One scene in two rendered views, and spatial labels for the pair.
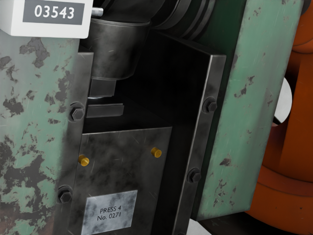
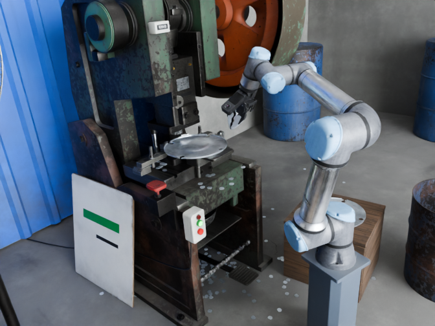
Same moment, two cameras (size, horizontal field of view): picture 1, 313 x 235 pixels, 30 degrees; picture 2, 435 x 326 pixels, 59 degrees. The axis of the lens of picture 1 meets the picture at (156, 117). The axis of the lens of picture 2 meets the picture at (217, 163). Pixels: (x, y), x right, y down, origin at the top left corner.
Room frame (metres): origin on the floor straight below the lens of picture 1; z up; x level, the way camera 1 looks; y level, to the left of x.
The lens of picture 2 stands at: (-1.04, 0.12, 1.43)
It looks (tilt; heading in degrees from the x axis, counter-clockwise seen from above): 24 degrees down; 353
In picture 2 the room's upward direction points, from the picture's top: 4 degrees counter-clockwise
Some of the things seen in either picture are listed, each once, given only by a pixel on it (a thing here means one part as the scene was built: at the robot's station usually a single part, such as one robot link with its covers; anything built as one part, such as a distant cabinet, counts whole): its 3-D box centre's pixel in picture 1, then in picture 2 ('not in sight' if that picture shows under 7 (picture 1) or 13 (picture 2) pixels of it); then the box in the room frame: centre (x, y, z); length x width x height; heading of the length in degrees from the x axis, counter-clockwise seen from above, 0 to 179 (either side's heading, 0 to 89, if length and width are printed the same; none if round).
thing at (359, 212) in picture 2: not in sight; (335, 212); (0.52, -0.66, 0.35); 0.29 x 0.29 x 0.01
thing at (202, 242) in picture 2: not in sight; (185, 223); (0.69, 0.09, 0.31); 0.43 x 0.42 x 0.01; 130
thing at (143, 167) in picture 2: not in sight; (150, 157); (0.58, 0.22, 0.76); 0.17 x 0.06 x 0.10; 130
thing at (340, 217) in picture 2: not in sight; (336, 222); (0.08, -0.45, 0.62); 0.13 x 0.12 x 0.14; 104
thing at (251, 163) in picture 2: not in sight; (200, 174); (0.96, -0.03, 0.45); 0.92 x 0.12 x 0.90; 40
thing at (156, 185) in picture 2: not in sight; (156, 192); (0.30, 0.20, 0.72); 0.07 x 0.06 x 0.08; 40
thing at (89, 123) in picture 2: not in sight; (125, 215); (0.62, 0.38, 0.45); 0.92 x 0.12 x 0.90; 40
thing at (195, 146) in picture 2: not in sight; (195, 145); (0.59, 0.01, 0.78); 0.29 x 0.29 x 0.01
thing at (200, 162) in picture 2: not in sight; (204, 161); (0.55, -0.02, 0.72); 0.25 x 0.14 x 0.14; 40
